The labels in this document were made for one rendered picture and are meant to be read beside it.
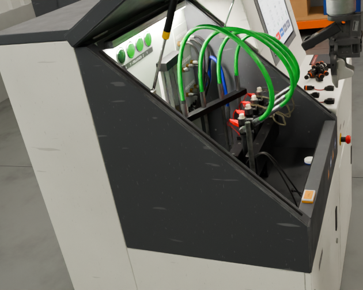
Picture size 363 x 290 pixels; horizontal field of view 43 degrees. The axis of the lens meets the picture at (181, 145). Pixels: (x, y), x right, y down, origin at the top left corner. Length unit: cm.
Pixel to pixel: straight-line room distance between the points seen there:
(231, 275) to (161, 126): 50
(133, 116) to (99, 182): 28
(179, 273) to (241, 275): 21
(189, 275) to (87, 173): 45
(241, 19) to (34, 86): 81
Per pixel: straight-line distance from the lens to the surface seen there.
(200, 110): 163
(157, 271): 155
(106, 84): 126
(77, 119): 136
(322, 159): 156
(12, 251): 321
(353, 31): 137
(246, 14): 180
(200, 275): 149
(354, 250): 269
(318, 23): 665
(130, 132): 128
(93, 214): 153
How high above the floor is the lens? 171
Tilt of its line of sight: 26 degrees down
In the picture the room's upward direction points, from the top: 10 degrees counter-clockwise
